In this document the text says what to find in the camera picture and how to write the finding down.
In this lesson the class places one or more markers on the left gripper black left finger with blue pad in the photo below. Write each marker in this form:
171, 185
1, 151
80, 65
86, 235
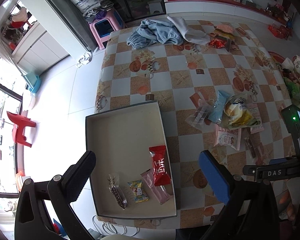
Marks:
32, 220

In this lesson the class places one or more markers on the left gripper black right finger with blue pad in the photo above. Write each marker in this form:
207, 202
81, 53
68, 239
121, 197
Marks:
250, 209

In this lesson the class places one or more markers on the Hello Kitty floral candy packet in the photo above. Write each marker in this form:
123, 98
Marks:
137, 188

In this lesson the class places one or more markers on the clear dark seed bar packet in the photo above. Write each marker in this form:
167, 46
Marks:
249, 145

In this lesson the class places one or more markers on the yellow fries chip bag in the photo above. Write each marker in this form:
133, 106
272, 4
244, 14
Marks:
236, 113

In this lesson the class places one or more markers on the pink Crispy Cranberry snack packet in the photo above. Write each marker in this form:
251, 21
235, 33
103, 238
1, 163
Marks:
226, 137

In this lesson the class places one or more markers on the light blue snack packet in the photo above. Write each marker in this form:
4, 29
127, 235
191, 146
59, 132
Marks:
216, 115

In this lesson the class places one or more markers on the translucent white snack packet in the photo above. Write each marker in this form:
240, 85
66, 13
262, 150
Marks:
197, 119

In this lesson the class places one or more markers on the red candy packet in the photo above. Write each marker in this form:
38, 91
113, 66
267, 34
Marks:
160, 174

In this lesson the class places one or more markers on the red plastic stool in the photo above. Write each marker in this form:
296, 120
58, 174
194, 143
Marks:
19, 124

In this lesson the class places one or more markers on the dark green storage box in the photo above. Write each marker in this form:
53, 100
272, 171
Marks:
121, 139

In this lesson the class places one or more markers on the red foil snack packet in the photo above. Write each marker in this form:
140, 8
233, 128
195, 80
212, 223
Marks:
217, 43

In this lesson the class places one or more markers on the pink wafer packet in box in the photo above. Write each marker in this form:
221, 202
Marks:
159, 192

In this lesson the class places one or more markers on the white cloth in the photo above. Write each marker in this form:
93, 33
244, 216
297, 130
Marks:
189, 34

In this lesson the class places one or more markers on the blue dustpan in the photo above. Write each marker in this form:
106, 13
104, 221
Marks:
33, 82

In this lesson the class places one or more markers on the light blue clothing heap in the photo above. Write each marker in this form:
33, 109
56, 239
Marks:
150, 32

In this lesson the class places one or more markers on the pink plastic stool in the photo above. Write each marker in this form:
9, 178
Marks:
101, 29

